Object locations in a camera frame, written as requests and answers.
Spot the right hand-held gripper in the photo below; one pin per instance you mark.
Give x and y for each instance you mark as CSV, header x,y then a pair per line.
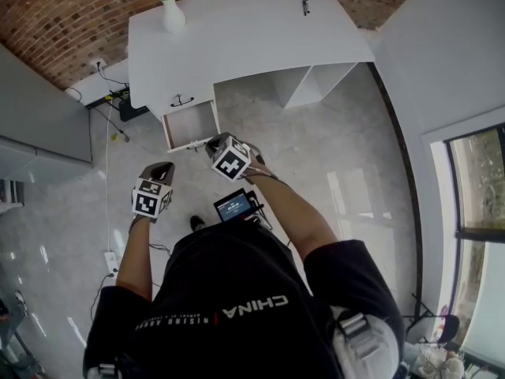
x,y
230,164

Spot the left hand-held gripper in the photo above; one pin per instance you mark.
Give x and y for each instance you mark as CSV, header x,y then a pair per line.
x,y
148,205

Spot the white cabinet drawer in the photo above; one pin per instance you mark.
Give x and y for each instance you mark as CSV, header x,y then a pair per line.
x,y
189,124

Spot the person's left forearm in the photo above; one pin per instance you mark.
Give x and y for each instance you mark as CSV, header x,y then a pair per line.
x,y
134,259

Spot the person's right forearm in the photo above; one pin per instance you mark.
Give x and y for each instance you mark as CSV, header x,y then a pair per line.
x,y
296,211

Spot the white desk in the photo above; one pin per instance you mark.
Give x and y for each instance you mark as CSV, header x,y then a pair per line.
x,y
244,38

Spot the person's right hand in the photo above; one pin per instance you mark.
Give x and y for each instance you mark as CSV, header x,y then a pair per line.
x,y
258,161

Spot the black screen device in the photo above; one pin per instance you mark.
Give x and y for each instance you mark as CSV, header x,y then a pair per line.
x,y
233,207

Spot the black router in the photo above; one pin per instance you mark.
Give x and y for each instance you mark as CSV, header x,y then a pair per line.
x,y
128,111

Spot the white power strip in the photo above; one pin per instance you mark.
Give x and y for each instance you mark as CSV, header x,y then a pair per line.
x,y
110,263

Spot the black printed T-shirt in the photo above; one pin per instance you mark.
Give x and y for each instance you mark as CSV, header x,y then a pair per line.
x,y
244,275

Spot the grey cabinet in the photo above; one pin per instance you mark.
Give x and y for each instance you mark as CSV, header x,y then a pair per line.
x,y
39,109

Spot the white slatted appliance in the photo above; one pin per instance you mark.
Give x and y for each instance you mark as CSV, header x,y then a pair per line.
x,y
10,196

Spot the black pen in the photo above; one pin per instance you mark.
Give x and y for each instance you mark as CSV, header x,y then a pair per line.
x,y
306,7

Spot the black folding chair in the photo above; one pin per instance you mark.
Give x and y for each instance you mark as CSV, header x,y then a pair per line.
x,y
450,326

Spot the white wall outlet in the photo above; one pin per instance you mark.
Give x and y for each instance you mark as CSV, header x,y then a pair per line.
x,y
98,63

